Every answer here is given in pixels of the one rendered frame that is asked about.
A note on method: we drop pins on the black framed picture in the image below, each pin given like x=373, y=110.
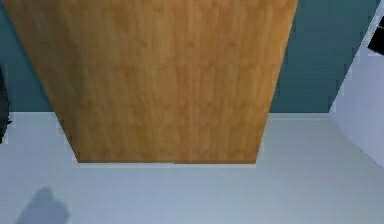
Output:
x=377, y=38

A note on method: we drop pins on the black object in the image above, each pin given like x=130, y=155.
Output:
x=2, y=106

